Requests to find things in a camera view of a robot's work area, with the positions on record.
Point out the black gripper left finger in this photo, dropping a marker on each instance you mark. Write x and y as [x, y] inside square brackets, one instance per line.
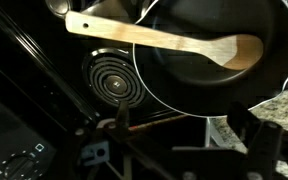
[135, 146]

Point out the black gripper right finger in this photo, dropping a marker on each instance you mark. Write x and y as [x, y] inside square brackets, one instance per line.
[262, 140]

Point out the light wooden spoon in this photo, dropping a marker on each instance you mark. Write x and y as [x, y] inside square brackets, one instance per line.
[235, 52]

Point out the black electric stove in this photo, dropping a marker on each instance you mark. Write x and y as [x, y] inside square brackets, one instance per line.
[60, 135]

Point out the black pot far side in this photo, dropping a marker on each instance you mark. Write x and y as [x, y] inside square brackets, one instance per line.
[59, 7]

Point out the front left coil burner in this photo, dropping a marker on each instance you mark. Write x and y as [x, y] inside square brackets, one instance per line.
[111, 76]

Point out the dark pot with steel handle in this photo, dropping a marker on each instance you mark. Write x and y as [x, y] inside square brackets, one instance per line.
[191, 83]

